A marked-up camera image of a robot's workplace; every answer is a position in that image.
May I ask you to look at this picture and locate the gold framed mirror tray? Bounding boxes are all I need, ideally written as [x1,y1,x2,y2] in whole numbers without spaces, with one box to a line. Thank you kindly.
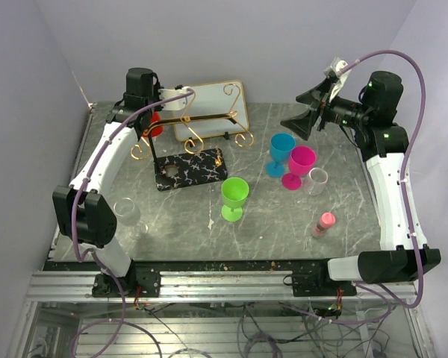
[164,79,254,148]

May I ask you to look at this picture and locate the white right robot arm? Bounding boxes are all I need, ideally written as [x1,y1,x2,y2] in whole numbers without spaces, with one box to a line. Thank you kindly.
[281,70,441,295]

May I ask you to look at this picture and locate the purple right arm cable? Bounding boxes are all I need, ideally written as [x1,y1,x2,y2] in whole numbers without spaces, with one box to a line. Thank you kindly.
[279,49,426,325]

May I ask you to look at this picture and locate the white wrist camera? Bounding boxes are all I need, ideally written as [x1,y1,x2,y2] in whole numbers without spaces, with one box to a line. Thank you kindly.
[324,57,349,102]
[158,87,195,111]

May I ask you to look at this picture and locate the small pink capped bottle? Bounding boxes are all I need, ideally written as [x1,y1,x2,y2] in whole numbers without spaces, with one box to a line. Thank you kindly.
[311,212,336,238]

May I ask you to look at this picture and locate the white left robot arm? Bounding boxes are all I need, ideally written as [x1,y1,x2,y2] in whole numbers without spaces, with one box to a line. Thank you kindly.
[52,67,160,296]

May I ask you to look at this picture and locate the clear tumbler glass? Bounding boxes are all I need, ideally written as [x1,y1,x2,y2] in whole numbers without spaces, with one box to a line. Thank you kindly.
[302,168,329,196]

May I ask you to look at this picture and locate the pink plastic wine glass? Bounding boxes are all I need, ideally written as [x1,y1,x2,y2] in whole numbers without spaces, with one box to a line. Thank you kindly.
[281,145,317,190]

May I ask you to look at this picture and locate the gold wire wine glass rack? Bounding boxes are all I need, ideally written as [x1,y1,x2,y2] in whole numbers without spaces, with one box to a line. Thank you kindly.
[129,84,255,192]

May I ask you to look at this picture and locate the red plastic wine glass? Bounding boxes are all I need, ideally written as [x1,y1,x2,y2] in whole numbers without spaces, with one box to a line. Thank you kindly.
[141,111,164,139]

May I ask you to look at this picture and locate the clear stemmed wine glass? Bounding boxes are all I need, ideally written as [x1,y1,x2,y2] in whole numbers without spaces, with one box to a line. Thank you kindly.
[113,197,149,239]

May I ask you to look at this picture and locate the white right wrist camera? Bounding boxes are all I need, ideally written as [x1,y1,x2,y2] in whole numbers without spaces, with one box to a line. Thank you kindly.
[324,57,349,102]

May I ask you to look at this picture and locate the green plastic wine glass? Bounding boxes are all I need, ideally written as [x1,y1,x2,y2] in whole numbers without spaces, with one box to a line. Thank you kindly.
[221,177,249,222]

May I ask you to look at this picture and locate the blue plastic wine glass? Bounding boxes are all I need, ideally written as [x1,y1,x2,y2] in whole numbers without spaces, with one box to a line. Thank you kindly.
[265,133,296,178]

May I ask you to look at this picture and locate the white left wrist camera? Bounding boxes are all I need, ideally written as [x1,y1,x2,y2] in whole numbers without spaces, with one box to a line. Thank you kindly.
[158,87,195,111]

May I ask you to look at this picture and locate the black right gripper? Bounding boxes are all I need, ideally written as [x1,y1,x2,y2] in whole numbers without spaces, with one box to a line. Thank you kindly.
[281,78,371,139]

